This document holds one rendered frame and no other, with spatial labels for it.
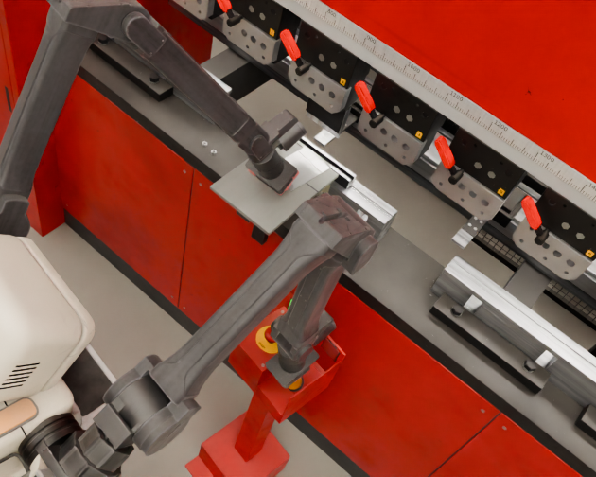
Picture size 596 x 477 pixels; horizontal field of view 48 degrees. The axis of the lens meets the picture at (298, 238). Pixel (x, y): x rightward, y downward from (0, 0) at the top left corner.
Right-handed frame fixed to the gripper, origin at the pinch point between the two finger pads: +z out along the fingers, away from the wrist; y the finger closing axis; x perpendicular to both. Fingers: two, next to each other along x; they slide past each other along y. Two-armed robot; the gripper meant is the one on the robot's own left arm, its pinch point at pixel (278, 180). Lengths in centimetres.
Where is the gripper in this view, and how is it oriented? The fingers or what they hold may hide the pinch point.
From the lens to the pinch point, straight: 156.7
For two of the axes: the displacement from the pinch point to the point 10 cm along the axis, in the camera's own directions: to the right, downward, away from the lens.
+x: -6.3, 7.7, -0.7
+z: 1.6, 2.2, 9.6
